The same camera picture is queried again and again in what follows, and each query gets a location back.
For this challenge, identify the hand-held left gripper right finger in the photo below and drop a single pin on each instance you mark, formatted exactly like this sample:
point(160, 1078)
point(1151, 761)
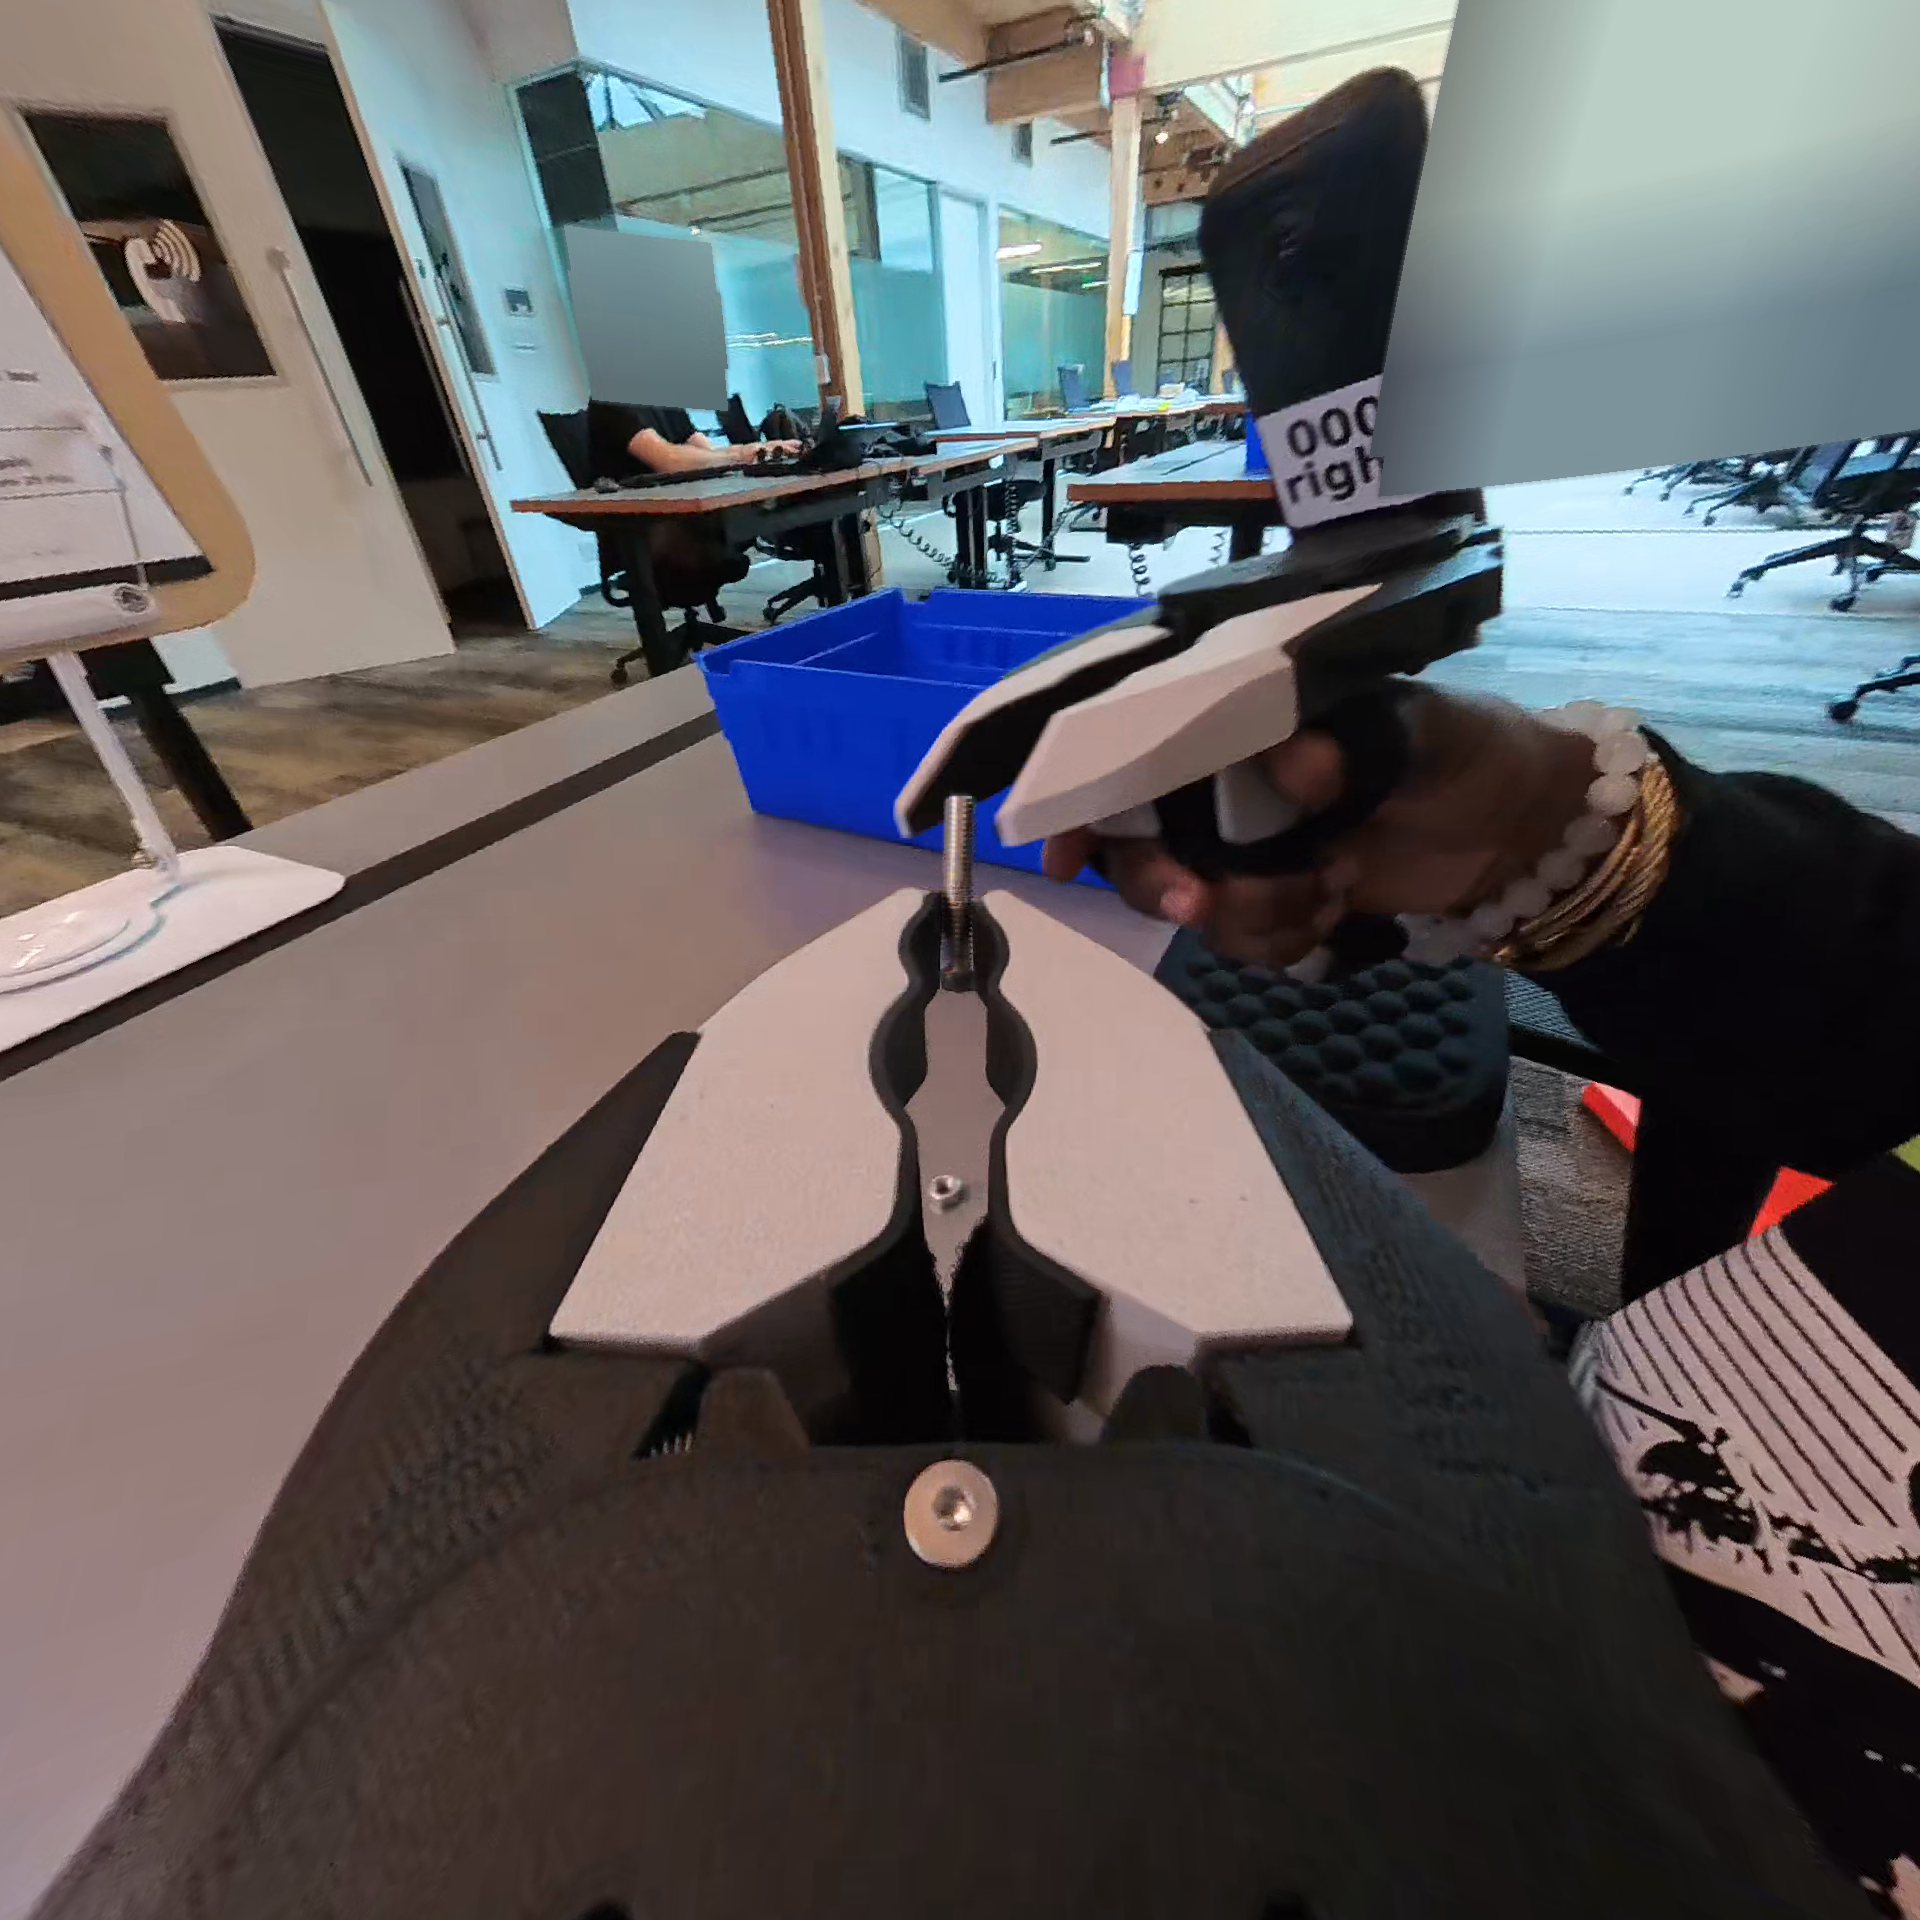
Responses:
point(1170, 1187)

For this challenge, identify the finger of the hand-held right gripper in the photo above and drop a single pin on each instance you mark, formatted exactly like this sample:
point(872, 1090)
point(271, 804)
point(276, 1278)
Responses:
point(1170, 722)
point(1037, 707)

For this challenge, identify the blue plastic bin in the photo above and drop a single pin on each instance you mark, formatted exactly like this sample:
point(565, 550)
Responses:
point(856, 707)

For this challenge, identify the instruction sign board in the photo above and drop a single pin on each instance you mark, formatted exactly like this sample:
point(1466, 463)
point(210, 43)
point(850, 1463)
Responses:
point(93, 452)

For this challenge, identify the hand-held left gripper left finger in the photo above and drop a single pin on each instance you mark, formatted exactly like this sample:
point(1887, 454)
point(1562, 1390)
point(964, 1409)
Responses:
point(751, 1187)

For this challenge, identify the wooden pillar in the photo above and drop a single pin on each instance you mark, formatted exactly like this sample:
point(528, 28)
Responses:
point(813, 196)

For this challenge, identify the black round cushion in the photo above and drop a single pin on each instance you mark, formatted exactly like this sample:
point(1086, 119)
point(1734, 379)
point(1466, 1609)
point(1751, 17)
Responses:
point(1351, 1052)

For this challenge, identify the small red object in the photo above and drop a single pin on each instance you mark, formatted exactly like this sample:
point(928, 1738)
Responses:
point(1697, 1155)

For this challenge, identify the long thin silver bolt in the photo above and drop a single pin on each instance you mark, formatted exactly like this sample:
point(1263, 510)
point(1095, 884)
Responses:
point(958, 885)

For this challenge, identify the wooden office desk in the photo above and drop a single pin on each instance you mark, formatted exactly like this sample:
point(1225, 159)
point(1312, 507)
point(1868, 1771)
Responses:
point(1188, 482)
point(781, 489)

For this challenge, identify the person's right forearm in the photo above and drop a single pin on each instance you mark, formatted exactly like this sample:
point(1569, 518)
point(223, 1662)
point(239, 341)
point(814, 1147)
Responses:
point(1773, 991)

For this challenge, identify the white sign stand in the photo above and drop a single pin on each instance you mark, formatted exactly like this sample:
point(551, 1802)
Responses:
point(151, 915)

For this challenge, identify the black printed shirt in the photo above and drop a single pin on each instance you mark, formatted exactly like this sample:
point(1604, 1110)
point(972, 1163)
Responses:
point(1773, 1501)

